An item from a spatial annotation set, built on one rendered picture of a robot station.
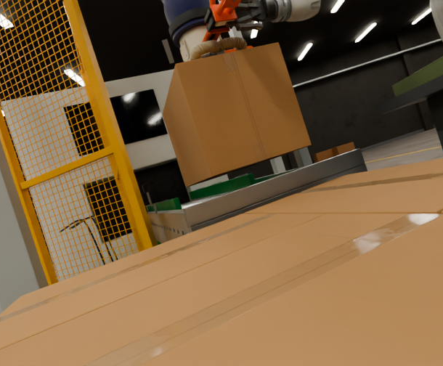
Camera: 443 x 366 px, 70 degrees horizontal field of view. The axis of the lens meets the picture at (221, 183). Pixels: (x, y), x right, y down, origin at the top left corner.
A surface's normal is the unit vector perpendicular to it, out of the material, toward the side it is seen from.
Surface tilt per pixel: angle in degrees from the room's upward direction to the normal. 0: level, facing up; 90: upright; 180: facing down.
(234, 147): 90
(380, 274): 0
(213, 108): 90
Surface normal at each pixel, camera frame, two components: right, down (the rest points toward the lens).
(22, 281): 0.31, -0.09
